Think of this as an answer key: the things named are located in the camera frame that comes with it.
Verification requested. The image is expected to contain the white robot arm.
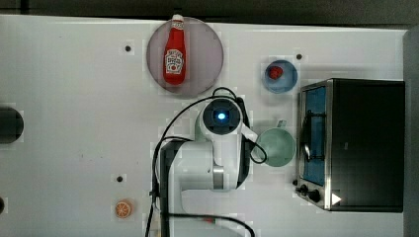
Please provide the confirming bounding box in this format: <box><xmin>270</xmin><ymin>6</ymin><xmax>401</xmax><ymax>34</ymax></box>
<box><xmin>159</xmin><ymin>97</ymin><xmax>257</xmax><ymax>237</ymax></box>

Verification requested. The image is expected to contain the grey round plate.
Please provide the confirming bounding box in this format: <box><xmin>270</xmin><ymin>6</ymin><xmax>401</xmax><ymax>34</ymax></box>
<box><xmin>146</xmin><ymin>17</ymin><xmax>224</xmax><ymax>98</ymax></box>

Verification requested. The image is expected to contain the green plastic mug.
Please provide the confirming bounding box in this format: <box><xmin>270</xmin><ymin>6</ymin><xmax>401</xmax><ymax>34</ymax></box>
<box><xmin>253</xmin><ymin>120</ymin><xmax>295</xmax><ymax>167</ymax></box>

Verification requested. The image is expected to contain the red ketchup bottle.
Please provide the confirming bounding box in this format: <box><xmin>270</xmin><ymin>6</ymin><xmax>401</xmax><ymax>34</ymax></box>
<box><xmin>163</xmin><ymin>14</ymin><xmax>186</xmax><ymax>85</ymax></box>

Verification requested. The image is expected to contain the red strawberry in bowl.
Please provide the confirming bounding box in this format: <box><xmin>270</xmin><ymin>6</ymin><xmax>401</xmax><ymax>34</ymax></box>
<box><xmin>269</xmin><ymin>66</ymin><xmax>284</xmax><ymax>80</ymax></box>

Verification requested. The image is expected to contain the orange slice toy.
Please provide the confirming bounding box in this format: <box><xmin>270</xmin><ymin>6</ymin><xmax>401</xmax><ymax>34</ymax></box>
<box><xmin>115</xmin><ymin>199</ymin><xmax>133</xmax><ymax>219</ymax></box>

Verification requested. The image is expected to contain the toaster oven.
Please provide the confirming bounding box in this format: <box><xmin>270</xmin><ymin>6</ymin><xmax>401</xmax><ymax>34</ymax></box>
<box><xmin>293</xmin><ymin>78</ymin><xmax>405</xmax><ymax>212</ymax></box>

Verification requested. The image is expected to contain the black cylinder cup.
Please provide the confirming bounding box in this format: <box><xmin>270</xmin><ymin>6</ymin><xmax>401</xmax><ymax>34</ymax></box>
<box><xmin>0</xmin><ymin>107</ymin><xmax>25</xmax><ymax>144</ymax></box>

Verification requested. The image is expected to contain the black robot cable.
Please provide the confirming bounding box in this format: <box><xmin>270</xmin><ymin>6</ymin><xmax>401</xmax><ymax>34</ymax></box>
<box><xmin>144</xmin><ymin>86</ymin><xmax>268</xmax><ymax>237</ymax></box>

